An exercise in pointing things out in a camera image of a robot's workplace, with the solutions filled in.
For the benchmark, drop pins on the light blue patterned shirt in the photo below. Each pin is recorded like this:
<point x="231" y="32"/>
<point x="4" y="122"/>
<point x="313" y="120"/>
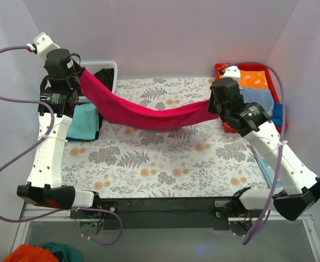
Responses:
<point x="261" y="96"/>

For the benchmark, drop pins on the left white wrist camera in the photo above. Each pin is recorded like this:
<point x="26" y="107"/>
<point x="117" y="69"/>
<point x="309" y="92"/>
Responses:
<point x="42" y="45"/>

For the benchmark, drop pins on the floral table mat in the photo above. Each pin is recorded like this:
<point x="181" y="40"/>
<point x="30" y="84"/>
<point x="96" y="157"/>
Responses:
<point x="195" y="161"/>

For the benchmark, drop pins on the magenta t shirt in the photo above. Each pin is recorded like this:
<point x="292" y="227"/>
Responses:
<point x="117" y="110"/>

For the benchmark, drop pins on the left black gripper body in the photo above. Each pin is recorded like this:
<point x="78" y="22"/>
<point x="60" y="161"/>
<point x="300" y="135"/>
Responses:
<point x="76" y="70"/>

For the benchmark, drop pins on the orange patterned shirt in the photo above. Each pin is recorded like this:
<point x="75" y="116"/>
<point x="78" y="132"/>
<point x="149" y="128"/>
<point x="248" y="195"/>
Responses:
<point x="253" y="79"/>

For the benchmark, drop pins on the black garment in basket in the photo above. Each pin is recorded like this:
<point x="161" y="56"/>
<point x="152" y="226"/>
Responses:
<point x="106" y="77"/>

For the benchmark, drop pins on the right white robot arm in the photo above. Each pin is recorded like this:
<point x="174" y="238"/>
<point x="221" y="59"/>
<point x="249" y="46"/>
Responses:
<point x="301" y="186"/>

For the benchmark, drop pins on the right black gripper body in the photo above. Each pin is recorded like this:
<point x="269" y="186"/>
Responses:
<point x="212" y="103"/>

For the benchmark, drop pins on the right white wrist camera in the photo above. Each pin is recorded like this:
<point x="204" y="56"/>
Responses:
<point x="232" y="72"/>

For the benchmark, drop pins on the orange cloth bottom corner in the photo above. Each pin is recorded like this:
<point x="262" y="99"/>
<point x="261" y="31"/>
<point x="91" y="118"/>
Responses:
<point x="26" y="253"/>

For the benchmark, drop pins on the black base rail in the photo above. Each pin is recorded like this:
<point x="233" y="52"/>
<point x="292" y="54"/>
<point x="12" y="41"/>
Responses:
<point x="170" y="213"/>

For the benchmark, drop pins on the teal cloth bottom corner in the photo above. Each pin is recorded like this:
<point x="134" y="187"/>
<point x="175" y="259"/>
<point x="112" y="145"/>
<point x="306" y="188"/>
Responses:
<point x="63" y="252"/>

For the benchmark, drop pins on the aluminium frame rail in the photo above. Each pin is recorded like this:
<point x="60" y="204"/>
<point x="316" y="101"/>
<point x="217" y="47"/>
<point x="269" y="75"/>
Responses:
<point x="30" y="211"/>

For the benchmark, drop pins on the white plastic basket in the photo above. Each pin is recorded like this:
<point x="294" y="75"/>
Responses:
<point x="97" y="83"/>

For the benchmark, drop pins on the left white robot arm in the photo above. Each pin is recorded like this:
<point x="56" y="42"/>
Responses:
<point x="44" y="185"/>

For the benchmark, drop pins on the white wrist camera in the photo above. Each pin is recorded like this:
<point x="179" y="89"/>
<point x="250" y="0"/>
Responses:
<point x="232" y="72"/>
<point x="42" y="45"/>

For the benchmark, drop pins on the folded colourful patterned shirt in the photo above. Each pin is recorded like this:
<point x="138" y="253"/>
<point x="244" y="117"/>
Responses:
<point x="265" y="167"/>

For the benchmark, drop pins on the folded dark blue shirt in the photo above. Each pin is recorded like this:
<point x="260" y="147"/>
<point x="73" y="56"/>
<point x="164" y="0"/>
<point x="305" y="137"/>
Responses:
<point x="100" y="125"/>

